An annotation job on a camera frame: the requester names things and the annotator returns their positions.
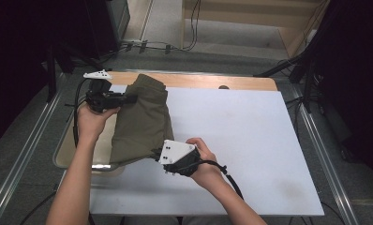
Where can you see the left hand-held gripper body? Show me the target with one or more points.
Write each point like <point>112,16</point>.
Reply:
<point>98,95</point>

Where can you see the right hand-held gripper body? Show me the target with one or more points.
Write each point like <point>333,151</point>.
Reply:
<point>175,154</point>

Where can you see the olive green pants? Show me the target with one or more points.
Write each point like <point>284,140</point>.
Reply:
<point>141,122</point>

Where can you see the beige plastic basket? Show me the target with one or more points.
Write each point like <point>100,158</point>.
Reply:
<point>66,150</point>

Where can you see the person's left hand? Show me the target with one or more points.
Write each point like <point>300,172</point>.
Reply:
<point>91,123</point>

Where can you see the person's right hand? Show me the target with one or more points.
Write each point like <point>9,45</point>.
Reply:
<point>208,172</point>

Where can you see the black metal stand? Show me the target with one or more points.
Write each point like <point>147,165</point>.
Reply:
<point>51,75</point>
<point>306,72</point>

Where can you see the white power strip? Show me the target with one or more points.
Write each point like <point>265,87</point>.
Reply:
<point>132,41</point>

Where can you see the white board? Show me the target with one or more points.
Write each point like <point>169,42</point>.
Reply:
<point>244,140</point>

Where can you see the black cabinet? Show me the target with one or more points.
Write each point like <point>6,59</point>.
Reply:
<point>106,25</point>

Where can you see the wooden table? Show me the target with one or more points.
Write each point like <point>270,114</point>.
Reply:
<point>200,80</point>

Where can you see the dark round table grommet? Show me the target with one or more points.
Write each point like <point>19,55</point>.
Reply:
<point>223,87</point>

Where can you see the light wooden furniture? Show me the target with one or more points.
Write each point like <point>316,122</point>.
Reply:
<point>253,15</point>

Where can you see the metal floor rail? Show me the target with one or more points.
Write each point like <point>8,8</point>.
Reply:
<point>22,162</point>
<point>325,175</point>

